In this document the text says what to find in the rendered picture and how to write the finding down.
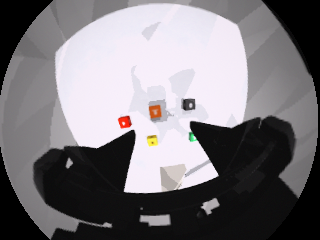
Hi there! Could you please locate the orange block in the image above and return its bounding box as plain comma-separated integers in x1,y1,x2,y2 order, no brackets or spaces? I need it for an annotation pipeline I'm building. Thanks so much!
149,104,161,119

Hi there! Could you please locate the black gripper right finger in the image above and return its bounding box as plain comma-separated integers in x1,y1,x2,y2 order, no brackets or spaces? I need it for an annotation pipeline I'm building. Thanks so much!
189,117,261,176

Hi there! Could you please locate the green block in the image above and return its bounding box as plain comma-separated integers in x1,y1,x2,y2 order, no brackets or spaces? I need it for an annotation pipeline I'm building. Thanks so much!
188,131,197,141

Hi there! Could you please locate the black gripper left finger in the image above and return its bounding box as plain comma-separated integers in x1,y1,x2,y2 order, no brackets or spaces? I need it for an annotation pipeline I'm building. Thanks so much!
64,129,136,192

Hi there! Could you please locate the yellow block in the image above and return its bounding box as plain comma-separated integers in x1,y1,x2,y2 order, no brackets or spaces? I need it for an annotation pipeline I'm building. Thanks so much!
147,136,159,147

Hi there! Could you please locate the red block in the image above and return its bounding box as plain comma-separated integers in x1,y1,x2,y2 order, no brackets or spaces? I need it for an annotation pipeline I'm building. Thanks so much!
117,116,132,128

